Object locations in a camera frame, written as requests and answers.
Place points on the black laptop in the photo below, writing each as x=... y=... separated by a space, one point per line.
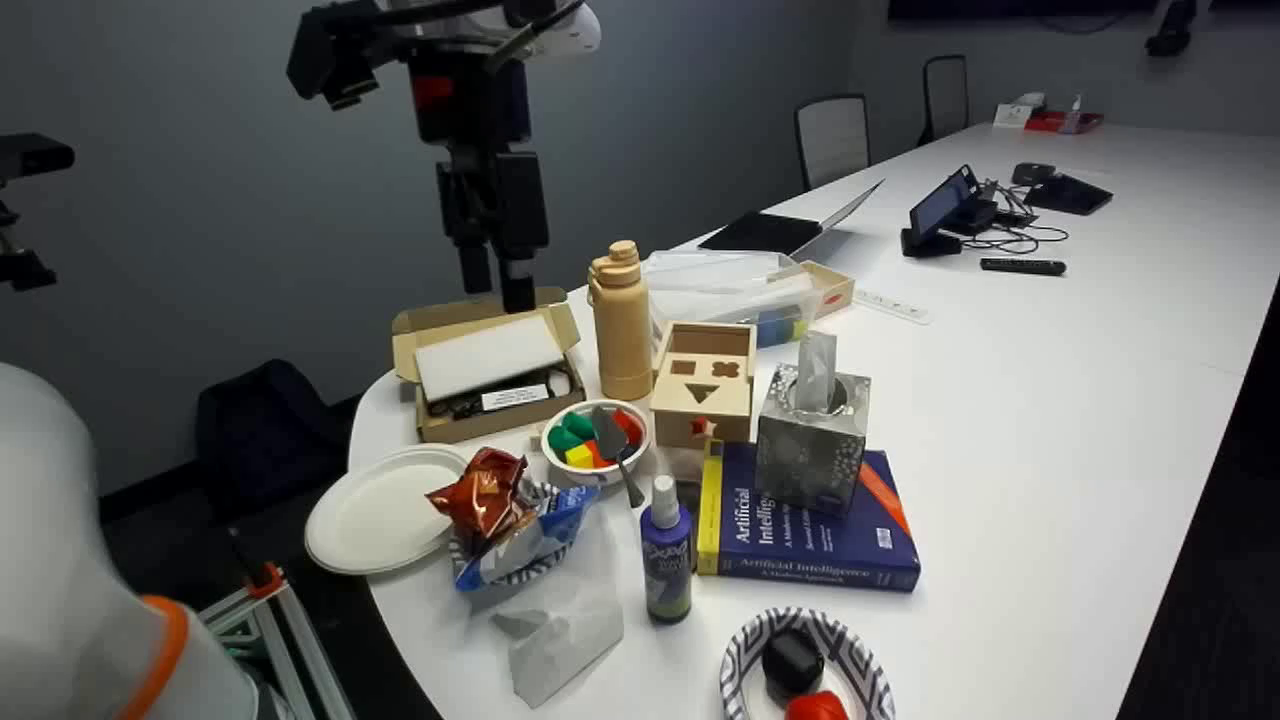
x=782 y=232

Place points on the blue spray bottle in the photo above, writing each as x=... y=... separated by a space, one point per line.
x=664 y=543

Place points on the blue textbook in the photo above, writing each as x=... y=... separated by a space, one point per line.
x=857 y=546

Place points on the clear plastic bag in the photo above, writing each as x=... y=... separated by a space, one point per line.
x=566 y=623

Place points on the white foam sheet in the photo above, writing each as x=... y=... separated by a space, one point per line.
x=484 y=358

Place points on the tablet on stand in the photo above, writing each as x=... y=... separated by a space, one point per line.
x=950 y=219

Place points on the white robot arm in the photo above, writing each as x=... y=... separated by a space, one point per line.
x=73 y=639

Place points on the red snack bag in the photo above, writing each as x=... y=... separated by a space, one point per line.
x=484 y=499

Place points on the black remote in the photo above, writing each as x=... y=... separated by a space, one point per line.
x=1023 y=264

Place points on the wooden shape sorter box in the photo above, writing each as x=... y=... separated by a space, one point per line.
x=707 y=385

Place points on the open cardboard box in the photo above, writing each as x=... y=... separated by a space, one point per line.
x=506 y=400

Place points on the grey office chair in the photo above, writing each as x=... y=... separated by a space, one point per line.
x=833 y=138

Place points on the black wallet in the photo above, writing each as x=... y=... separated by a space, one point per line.
x=1065 y=193

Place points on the black backpack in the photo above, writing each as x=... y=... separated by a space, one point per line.
x=267 y=437

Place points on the black camera tripod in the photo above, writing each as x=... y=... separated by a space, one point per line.
x=468 y=93

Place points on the white bowl with blocks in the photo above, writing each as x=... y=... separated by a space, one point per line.
x=595 y=440

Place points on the tan water bottle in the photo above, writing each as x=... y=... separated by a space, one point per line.
x=620 y=320

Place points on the blue snack bag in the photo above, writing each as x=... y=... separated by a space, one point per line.
x=529 y=550

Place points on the red box far table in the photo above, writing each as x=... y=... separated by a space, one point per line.
x=1034 y=112

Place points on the white paper plate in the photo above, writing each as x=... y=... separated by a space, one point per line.
x=378 y=518

